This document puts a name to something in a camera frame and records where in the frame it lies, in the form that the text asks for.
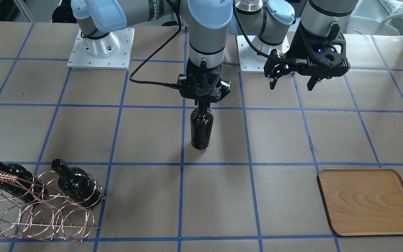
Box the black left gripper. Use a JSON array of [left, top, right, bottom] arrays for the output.
[[264, 23, 351, 91]]

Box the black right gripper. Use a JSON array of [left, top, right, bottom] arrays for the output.
[[177, 59, 231, 109]]

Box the dark glass wine bottle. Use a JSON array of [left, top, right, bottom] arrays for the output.
[[190, 101, 214, 150]]

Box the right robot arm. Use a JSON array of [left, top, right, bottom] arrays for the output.
[[70, 0, 235, 107]]

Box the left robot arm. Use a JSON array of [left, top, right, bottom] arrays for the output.
[[229, 0, 358, 91]]

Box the wooden tray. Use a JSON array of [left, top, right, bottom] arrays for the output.
[[318, 168, 403, 237]]

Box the dark wine bottle in basket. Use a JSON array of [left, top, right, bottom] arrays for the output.
[[51, 159, 102, 208]]

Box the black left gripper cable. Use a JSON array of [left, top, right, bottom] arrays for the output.
[[231, 0, 309, 65]]

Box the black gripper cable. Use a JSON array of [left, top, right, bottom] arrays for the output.
[[129, 0, 188, 91], [231, 0, 309, 65]]

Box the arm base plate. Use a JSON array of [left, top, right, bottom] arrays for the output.
[[67, 28, 135, 70], [235, 34, 290, 74]]

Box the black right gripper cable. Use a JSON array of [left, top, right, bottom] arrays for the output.
[[129, 0, 188, 91]]

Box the copper wire bottle basket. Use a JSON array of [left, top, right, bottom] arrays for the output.
[[0, 171, 99, 242]]

